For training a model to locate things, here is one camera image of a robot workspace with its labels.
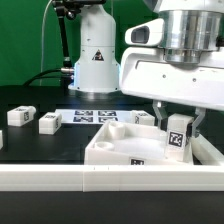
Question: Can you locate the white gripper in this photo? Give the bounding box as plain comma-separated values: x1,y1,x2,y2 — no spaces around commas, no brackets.
120,47,224,138

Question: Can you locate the white square tabletop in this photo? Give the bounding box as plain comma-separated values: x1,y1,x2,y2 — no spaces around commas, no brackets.
84,121,193,165

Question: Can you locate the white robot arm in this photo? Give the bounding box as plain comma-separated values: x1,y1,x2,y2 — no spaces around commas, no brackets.
71,0,224,127

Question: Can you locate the white U-shaped fence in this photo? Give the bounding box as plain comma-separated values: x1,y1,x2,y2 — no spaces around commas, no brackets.
0,132,224,193

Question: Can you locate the white marker sheet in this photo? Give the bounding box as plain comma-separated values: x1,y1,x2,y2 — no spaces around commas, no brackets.
56,109,132,124

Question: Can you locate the black cable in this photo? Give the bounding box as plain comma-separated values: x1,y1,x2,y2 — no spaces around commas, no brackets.
22,68,75,87

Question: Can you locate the grey cable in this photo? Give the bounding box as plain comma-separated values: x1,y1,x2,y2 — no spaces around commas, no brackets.
39,0,54,87

